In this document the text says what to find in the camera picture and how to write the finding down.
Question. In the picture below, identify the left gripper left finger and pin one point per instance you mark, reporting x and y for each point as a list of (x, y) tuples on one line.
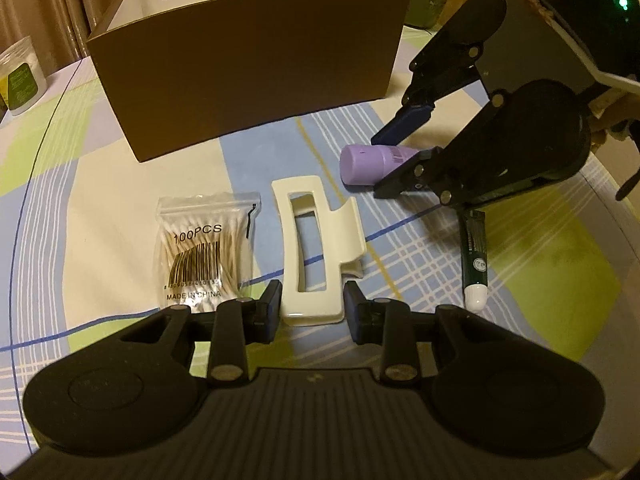
[(240, 322)]

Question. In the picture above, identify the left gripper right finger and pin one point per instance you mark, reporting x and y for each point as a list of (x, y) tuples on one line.
[(387, 323)]

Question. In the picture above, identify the white hair claw clip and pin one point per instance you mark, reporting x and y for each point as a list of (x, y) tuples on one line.
[(320, 245)]

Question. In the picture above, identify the white plastic jar green label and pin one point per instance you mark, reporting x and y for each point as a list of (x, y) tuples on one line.
[(22, 79)]

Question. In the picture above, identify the checkered tablecloth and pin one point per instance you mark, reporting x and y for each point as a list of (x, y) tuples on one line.
[(78, 233)]

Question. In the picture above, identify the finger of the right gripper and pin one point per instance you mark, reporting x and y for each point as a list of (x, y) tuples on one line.
[(406, 121), (415, 174)]

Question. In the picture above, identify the purple cosmetic tube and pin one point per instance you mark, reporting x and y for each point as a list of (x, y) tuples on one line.
[(365, 165)]

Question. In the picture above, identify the cotton swab bag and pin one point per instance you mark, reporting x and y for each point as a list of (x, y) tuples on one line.
[(204, 248)]

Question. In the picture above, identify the green ointment tube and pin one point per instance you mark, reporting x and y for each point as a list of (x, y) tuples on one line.
[(473, 246)]

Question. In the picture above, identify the brown cardboard box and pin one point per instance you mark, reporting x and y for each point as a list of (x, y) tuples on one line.
[(181, 72)]

